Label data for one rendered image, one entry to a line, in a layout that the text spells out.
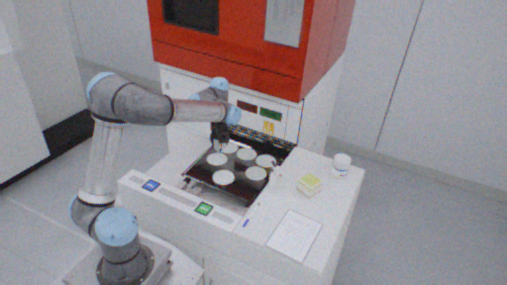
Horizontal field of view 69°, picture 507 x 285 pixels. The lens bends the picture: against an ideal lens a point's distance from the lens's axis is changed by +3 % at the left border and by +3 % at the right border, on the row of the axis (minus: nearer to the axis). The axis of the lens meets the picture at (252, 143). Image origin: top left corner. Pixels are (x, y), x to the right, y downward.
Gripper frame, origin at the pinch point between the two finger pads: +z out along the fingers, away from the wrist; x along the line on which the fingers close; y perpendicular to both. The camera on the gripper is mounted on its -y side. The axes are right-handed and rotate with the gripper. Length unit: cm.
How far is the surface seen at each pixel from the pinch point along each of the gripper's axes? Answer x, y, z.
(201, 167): 8.7, 1.2, 9.4
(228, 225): 2.7, -40.9, 3.2
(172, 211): 22.7, -27.7, 6.0
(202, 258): 12.4, -35.9, 27.5
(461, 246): -169, -3, 100
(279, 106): -29.8, 10.1, -16.2
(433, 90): -175, 82, 22
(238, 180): -6.8, -10.4, 9.3
